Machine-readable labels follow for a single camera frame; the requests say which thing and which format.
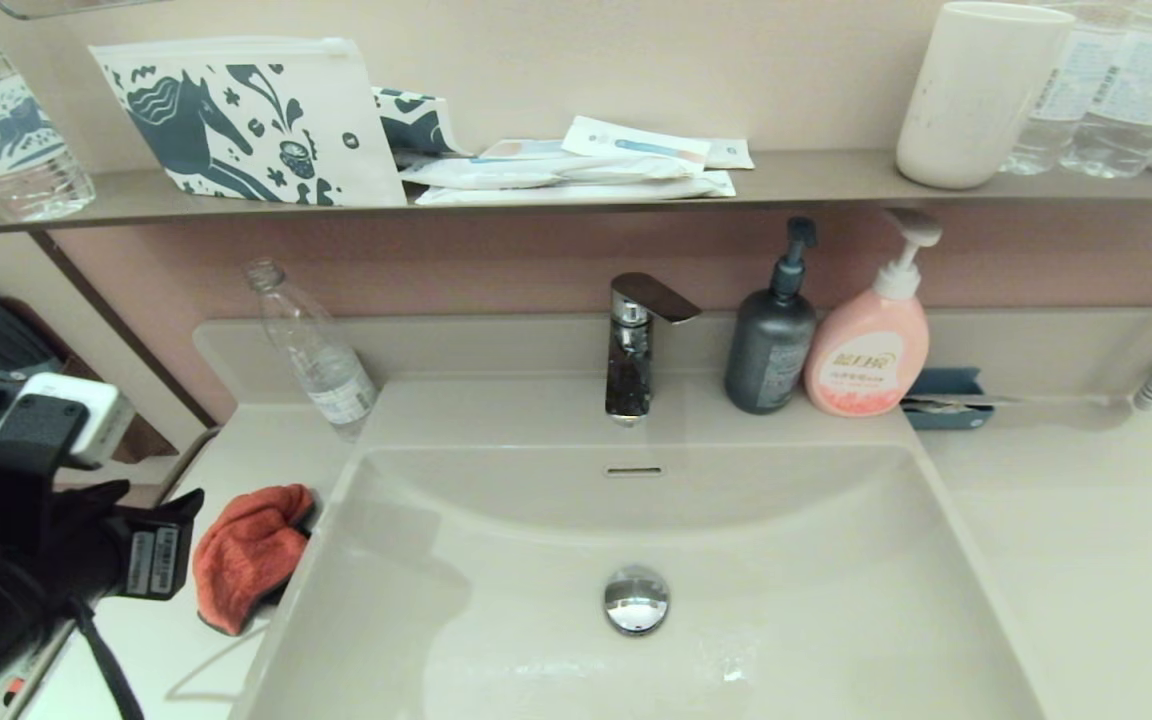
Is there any white pouch blue horse print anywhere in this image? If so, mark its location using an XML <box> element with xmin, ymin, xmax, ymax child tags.
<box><xmin>88</xmin><ymin>37</ymin><xmax>408</xmax><ymax>208</ymax></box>

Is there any long flat white packet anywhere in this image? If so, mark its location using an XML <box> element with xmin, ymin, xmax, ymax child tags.
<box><xmin>416</xmin><ymin>171</ymin><xmax>738</xmax><ymax>207</ymax></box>

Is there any small white sachet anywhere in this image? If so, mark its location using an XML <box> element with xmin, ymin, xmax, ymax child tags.
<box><xmin>704</xmin><ymin>139</ymin><xmax>757</xmax><ymax>171</ymax></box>

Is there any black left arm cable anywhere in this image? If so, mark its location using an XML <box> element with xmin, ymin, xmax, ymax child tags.
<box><xmin>0</xmin><ymin>358</ymin><xmax>149</xmax><ymax>720</ymax></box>

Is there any white sachet blue stripe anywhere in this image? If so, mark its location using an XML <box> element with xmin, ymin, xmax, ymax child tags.
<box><xmin>564</xmin><ymin>116</ymin><xmax>713</xmax><ymax>180</ymax></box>

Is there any white plastic cup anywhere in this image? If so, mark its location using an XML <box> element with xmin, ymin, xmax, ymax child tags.
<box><xmin>896</xmin><ymin>0</ymin><xmax>1076</xmax><ymax>190</ymax></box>

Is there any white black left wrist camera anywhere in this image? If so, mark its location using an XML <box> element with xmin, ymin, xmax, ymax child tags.
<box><xmin>0</xmin><ymin>373</ymin><xmax>136</xmax><ymax>471</ymax></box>

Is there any folded blue print pouch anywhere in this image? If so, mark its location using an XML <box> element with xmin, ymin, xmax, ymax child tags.
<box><xmin>372</xmin><ymin>87</ymin><xmax>470</xmax><ymax>164</ymax></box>

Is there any blue plastic box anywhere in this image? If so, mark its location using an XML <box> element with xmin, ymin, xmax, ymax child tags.
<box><xmin>901</xmin><ymin>367</ymin><xmax>994</xmax><ymax>431</ymax></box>

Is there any orange cleaning cloth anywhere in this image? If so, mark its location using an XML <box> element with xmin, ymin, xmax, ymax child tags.
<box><xmin>192</xmin><ymin>484</ymin><xmax>318</xmax><ymax>638</ymax></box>

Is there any chrome drain stopper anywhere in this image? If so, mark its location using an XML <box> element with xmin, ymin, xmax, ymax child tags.
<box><xmin>603</xmin><ymin>565</ymin><xmax>671</xmax><ymax>637</ymax></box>

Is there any brown hair dryer holder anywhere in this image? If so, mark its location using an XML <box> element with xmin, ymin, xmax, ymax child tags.
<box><xmin>0</xmin><ymin>298</ymin><xmax>180</xmax><ymax>466</ymax></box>

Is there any empty clear plastic bottle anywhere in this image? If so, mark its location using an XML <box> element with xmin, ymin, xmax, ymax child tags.
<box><xmin>244</xmin><ymin>258</ymin><xmax>380</xmax><ymax>441</ymax></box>

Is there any white sink basin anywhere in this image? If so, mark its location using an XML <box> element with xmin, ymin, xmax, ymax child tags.
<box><xmin>236</xmin><ymin>440</ymin><xmax>1052</xmax><ymax>720</ymax></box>

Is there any clear water bottle white label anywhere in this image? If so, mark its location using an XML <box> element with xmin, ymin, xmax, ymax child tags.
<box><xmin>1000</xmin><ymin>0</ymin><xmax>1134</xmax><ymax>176</ymax></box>
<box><xmin>1059</xmin><ymin>0</ymin><xmax>1152</xmax><ymax>179</ymax></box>

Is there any chrome sink faucet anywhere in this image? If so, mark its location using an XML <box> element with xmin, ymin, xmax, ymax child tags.
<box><xmin>604</xmin><ymin>272</ymin><xmax>703</xmax><ymax>428</ymax></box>

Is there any pink pump soap bottle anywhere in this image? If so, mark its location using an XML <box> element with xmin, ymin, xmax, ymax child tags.
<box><xmin>803</xmin><ymin>208</ymin><xmax>943</xmax><ymax>418</ymax></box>

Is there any grey wall shelf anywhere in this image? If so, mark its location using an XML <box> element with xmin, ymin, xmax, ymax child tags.
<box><xmin>0</xmin><ymin>150</ymin><xmax>1152</xmax><ymax>237</ymax></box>

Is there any white sachet peach print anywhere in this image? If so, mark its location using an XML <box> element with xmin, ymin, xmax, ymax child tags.
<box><xmin>481</xmin><ymin>139</ymin><xmax>577</xmax><ymax>162</ymax></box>

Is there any thin white stick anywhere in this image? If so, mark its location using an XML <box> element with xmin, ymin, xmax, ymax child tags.
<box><xmin>903</xmin><ymin>393</ymin><xmax>1024</xmax><ymax>413</ymax></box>

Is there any wall mirror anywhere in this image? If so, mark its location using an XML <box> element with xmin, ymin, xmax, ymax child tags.
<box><xmin>0</xmin><ymin>0</ymin><xmax>207</xmax><ymax>21</ymax></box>

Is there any water bottle blue deer label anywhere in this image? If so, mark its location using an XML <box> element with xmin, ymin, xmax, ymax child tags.
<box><xmin>0</xmin><ymin>0</ymin><xmax>97</xmax><ymax>222</ymax></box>

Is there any dark grey pump bottle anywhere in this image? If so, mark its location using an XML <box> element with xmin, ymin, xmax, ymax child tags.
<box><xmin>724</xmin><ymin>217</ymin><xmax>820</xmax><ymax>415</ymax></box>

